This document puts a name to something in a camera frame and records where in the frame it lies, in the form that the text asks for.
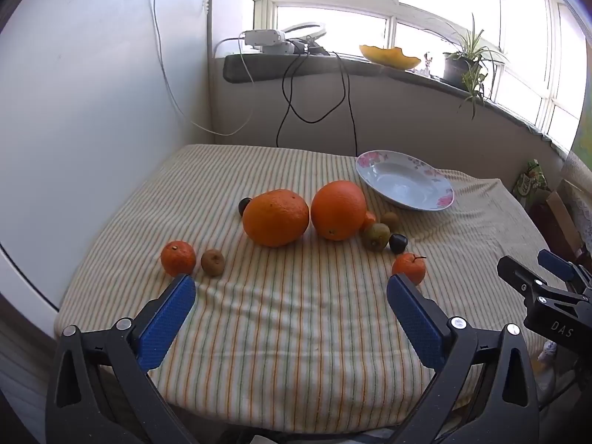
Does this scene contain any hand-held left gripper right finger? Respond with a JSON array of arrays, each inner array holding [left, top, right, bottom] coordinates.
[[387, 273, 541, 444]]

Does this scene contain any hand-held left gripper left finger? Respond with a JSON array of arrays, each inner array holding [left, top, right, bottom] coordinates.
[[45, 274, 201, 444]]

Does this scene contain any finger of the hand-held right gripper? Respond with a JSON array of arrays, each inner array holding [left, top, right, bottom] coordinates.
[[537, 249, 592, 287], [497, 255, 585, 306]]

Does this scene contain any mandarin with stem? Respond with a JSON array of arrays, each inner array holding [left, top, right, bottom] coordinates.
[[391, 253, 427, 286]]

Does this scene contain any large orange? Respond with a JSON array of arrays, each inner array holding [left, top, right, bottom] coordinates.
[[310, 180, 368, 242], [242, 189, 310, 248]]

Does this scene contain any floral white plate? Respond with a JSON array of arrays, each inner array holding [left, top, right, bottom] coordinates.
[[355, 150, 455, 211]]

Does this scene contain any brown cardboard box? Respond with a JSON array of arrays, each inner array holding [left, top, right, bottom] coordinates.
[[546, 189, 583, 255]]

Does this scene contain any green bag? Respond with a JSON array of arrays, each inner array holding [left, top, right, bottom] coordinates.
[[515, 159, 551, 204]]

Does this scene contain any white lace cloth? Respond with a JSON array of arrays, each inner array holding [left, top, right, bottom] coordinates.
[[559, 150, 592, 223]]

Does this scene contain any greenish kiwi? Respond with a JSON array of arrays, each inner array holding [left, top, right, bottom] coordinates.
[[361, 223, 390, 252]]

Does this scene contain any striped cloth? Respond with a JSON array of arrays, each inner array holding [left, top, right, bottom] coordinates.
[[54, 143, 567, 433]]

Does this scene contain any white panel board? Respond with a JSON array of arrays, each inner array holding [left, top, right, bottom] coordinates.
[[0, 0, 213, 310]]

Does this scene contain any potted spider plant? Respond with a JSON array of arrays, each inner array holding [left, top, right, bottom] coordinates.
[[430, 13, 509, 121]]

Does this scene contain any yellow bowl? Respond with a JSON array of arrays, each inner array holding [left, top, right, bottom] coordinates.
[[360, 44, 422, 71]]

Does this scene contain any grey window sill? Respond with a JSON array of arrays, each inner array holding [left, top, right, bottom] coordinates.
[[223, 53, 567, 149]]

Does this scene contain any black power adapter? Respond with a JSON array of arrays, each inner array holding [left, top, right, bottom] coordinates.
[[296, 39, 330, 56]]

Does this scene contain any white power adapter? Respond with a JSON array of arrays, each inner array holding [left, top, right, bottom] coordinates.
[[239, 30, 297, 55]]

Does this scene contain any black cable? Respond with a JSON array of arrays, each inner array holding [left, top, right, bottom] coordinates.
[[276, 53, 306, 148], [282, 51, 359, 157]]

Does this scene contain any white cable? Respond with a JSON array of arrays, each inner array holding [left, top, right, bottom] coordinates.
[[152, 0, 255, 137]]

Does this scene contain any white window frame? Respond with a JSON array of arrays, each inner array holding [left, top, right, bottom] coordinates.
[[243, 0, 592, 153]]

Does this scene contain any white ring light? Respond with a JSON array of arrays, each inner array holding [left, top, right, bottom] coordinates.
[[277, 21, 324, 49]]

